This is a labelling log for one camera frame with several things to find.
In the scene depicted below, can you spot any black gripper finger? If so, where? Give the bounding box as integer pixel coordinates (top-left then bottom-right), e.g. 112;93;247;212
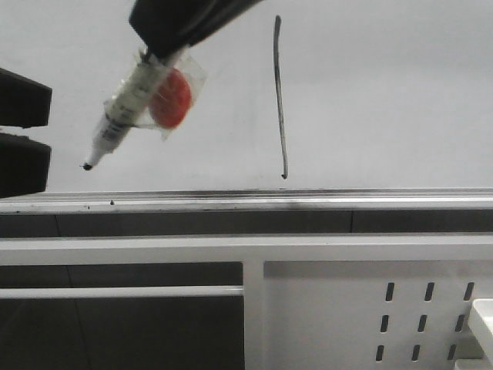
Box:
129;0;258;59
0;67;53;200

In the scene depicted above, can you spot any red round magnet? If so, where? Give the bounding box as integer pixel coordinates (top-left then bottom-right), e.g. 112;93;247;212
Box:
149;69;193;130

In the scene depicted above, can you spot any white black whiteboard marker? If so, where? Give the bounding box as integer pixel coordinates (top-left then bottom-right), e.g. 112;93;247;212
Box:
82;48;185;171

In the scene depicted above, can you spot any white whiteboard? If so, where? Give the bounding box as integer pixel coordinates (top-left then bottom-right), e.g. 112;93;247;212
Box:
1;1;492;193

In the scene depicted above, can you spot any aluminium whiteboard tray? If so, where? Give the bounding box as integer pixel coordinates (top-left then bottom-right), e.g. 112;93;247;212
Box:
1;188;492;215

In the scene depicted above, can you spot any white plastic bin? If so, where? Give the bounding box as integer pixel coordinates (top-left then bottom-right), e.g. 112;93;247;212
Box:
453;298;492;369

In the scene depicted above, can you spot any white metal slotted frame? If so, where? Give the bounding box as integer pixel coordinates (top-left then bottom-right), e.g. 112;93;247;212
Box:
1;234;492;369

